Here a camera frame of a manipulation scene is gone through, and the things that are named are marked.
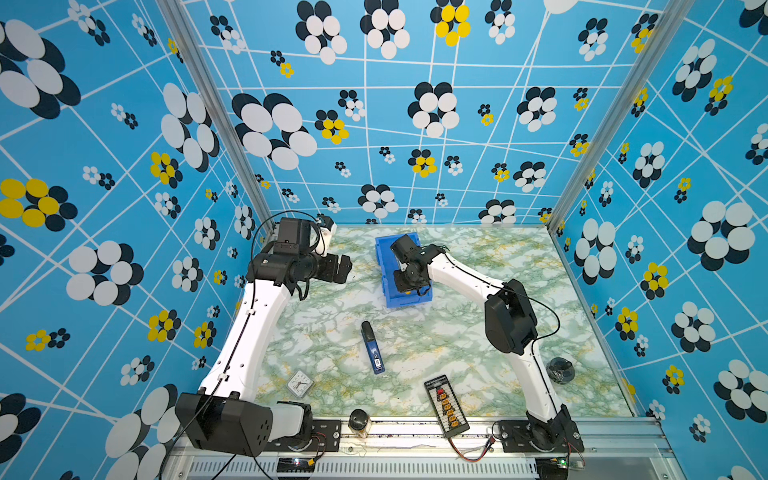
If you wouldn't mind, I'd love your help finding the black round cap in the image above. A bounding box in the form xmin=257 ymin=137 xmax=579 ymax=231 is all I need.
xmin=546 ymin=357 xmax=576 ymax=385

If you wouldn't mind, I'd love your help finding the blue plastic bin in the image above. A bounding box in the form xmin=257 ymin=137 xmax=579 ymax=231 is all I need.
xmin=374 ymin=232 xmax=434 ymax=310

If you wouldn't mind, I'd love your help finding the aluminium front rail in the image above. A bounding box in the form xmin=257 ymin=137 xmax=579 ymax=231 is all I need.
xmin=161 ymin=417 xmax=685 ymax=479

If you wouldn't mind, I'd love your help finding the small white square clock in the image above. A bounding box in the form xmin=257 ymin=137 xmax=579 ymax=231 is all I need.
xmin=287 ymin=370 xmax=314 ymax=398

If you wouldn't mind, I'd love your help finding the red and black cable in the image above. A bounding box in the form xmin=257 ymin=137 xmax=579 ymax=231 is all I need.
xmin=446 ymin=433 xmax=500 ymax=463

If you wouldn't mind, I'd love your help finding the aluminium corner frame post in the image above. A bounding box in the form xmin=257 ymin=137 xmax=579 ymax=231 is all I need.
xmin=157 ymin=0 xmax=270 ymax=220

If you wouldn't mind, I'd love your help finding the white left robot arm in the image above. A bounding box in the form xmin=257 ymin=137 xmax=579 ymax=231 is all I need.
xmin=175 ymin=214 xmax=352 ymax=457

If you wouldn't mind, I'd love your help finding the small dark glass jar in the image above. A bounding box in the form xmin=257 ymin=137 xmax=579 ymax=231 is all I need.
xmin=348 ymin=408 xmax=371 ymax=438

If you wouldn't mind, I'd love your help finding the right aluminium corner post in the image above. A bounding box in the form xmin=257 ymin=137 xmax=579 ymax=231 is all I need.
xmin=547 ymin=0 xmax=695 ymax=236

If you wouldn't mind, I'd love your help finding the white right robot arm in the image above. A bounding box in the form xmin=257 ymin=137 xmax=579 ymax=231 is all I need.
xmin=391 ymin=235 xmax=584 ymax=453

